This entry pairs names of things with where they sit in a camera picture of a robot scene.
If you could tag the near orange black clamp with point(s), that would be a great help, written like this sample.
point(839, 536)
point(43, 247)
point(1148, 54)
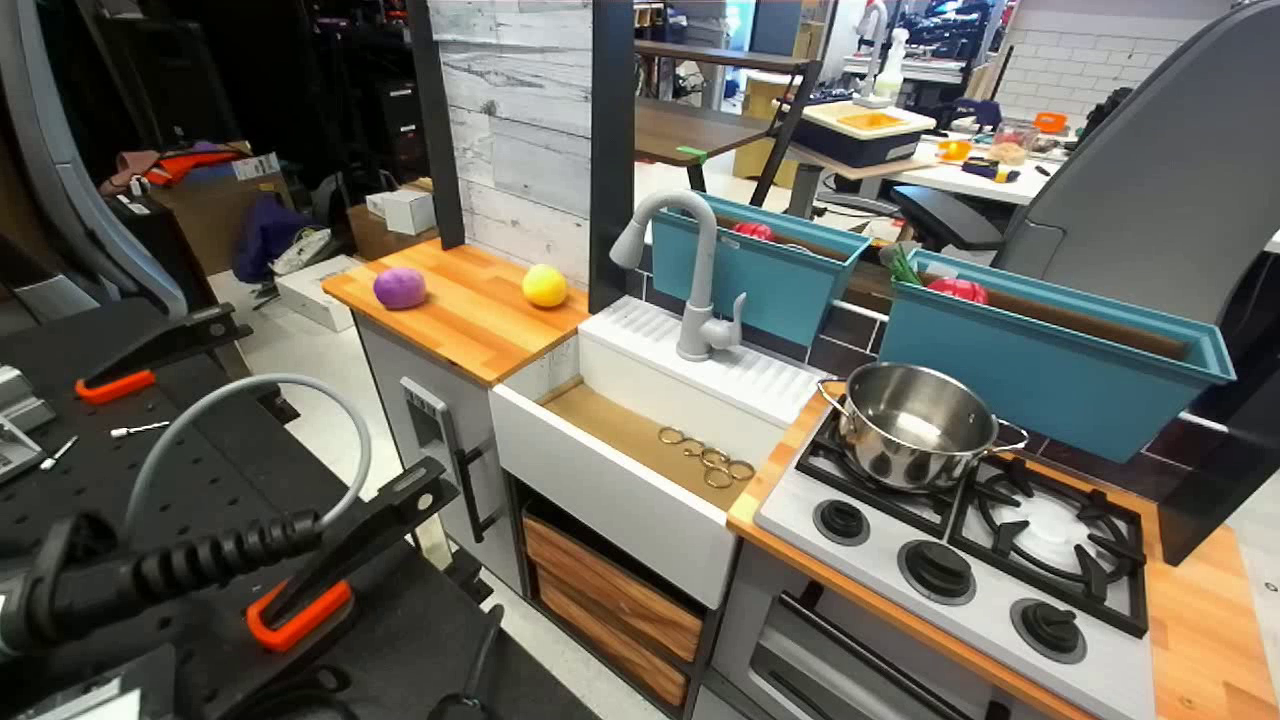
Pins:
point(74, 582)

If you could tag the purple toy ball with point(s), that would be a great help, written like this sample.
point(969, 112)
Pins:
point(402, 291)

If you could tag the grey cabinet door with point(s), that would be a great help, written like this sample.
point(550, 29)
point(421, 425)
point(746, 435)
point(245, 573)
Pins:
point(437, 409)

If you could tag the red toy vegetable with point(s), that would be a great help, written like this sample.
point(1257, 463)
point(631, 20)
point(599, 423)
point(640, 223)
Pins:
point(958, 291)

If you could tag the orange black clamp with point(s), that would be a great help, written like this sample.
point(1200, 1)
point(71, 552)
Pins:
point(140, 360)
point(74, 582)

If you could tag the stainless steel pot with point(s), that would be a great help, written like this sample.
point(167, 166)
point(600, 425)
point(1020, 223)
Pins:
point(917, 430)

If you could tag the right black stove knob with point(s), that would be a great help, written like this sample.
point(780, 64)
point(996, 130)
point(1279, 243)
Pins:
point(1048, 631)

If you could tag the far orange black clamp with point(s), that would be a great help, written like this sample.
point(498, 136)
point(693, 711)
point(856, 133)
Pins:
point(140, 360)

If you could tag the yellow toy lemon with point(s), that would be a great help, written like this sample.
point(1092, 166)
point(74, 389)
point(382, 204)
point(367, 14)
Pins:
point(544, 286)

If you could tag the white toy sink basin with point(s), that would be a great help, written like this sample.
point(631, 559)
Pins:
point(640, 445)

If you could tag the left black stove knob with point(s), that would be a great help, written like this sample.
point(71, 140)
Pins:
point(843, 520)

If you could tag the white toy stove top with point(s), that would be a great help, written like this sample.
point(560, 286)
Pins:
point(1108, 681)

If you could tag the black stove grate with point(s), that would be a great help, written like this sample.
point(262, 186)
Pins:
point(1067, 543)

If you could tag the left teal planter box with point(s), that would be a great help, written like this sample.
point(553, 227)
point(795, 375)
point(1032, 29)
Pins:
point(785, 271)

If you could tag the wooden drawer front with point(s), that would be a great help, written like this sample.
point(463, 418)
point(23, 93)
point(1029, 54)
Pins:
point(634, 625)

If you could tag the teal planter box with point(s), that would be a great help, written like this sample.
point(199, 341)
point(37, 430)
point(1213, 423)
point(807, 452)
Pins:
point(1070, 365)
point(785, 271)

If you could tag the grey office chair back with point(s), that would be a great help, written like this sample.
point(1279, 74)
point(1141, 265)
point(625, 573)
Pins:
point(1173, 196)

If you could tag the middle black stove knob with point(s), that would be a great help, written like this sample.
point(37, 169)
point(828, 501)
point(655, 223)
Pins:
point(937, 573)

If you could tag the right teal planter box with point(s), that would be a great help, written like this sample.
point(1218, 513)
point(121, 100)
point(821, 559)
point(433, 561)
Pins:
point(1070, 365)

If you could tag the grey toy kitchen tap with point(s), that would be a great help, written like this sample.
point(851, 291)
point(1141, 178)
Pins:
point(702, 335)

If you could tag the black stove knob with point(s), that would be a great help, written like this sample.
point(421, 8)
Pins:
point(843, 520)
point(1048, 631)
point(937, 573)

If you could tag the yellow white container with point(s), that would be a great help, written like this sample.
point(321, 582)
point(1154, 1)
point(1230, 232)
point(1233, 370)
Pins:
point(856, 133)

